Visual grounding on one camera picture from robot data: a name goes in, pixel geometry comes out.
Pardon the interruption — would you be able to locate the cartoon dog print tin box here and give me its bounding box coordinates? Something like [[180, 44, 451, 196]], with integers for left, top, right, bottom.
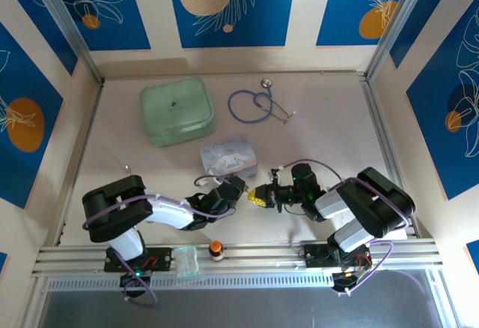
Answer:
[[199, 134, 260, 180]]

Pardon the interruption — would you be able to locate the orange cap small bottle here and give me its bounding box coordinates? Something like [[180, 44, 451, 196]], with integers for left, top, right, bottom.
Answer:
[[207, 240, 226, 263]]

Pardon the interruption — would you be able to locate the clear plastic packet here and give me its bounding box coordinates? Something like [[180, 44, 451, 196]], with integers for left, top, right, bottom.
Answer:
[[173, 245, 200, 279]]

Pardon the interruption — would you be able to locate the blue stethoscope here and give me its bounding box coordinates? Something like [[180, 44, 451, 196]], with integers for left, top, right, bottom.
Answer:
[[228, 76, 297, 126]]

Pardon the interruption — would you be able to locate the mint green square case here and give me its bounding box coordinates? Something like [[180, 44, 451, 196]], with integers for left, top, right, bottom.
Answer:
[[138, 76, 217, 149]]

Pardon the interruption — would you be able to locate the right black controller board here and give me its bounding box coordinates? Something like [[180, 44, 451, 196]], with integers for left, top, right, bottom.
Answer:
[[331, 267, 372, 294]]

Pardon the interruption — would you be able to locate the black controller board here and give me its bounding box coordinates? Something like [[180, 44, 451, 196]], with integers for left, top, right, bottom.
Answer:
[[119, 270, 152, 289], [331, 267, 372, 294]]

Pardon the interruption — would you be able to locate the left black controller board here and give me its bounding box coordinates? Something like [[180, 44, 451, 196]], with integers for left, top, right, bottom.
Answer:
[[119, 270, 152, 289]]

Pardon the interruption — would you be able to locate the aluminium front rail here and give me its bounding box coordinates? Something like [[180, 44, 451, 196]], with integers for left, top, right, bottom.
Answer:
[[31, 243, 445, 279]]

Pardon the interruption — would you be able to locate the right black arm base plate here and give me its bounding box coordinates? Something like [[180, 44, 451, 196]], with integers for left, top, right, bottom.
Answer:
[[301, 244, 372, 270]]

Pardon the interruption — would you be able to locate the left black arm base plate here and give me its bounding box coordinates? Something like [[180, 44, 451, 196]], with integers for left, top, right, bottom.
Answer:
[[103, 246, 175, 273]]

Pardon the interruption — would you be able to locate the slotted grey cable duct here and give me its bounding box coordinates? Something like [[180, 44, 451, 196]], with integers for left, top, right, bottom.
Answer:
[[46, 273, 336, 292]]

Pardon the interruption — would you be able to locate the aluminium side rail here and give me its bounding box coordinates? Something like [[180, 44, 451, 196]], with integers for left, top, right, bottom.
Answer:
[[359, 74, 423, 240], [55, 80, 105, 247]]

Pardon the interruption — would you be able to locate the aluminium frame post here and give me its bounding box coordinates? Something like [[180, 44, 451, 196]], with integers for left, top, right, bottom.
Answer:
[[364, 0, 430, 79], [27, 0, 105, 84]]

